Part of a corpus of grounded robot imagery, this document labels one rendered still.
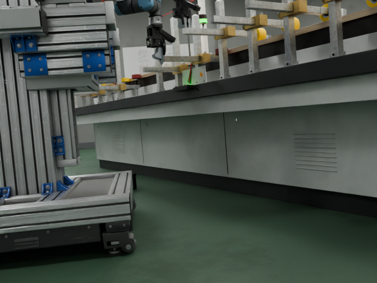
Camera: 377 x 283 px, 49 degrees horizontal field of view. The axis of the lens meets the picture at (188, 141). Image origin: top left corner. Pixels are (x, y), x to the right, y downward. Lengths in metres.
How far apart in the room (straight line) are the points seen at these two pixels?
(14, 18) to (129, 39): 7.78
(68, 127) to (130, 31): 7.54
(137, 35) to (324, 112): 7.59
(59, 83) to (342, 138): 1.29
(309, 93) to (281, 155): 0.54
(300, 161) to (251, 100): 0.41
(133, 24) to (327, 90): 7.87
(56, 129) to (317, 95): 1.16
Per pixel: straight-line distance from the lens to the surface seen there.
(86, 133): 9.30
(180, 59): 2.43
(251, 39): 2.15
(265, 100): 2.09
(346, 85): 1.77
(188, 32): 2.19
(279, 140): 2.33
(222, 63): 2.33
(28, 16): 1.67
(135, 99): 3.27
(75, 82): 1.86
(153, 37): 2.34
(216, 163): 2.82
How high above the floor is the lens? 0.52
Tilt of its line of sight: 4 degrees down
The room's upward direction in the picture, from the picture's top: 5 degrees counter-clockwise
